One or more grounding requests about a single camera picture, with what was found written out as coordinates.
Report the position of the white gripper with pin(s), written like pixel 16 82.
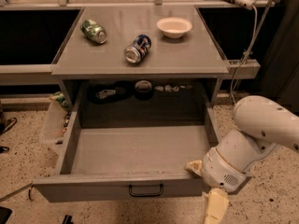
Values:
pixel 220 171

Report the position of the grey top drawer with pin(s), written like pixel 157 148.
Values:
pixel 133 149

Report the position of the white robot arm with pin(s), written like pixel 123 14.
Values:
pixel 261 126

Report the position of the grey drawer cabinet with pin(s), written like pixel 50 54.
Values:
pixel 138 66

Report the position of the black object in cabinet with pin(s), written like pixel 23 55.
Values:
pixel 103 94

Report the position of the blue soda can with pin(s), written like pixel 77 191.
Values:
pixel 138 49

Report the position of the white bowl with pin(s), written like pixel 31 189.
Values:
pixel 174 27

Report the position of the clear plastic bin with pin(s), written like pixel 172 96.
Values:
pixel 55 123

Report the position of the green soda can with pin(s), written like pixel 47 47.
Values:
pixel 94 31

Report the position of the grey metal rod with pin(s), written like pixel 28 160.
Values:
pixel 15 192

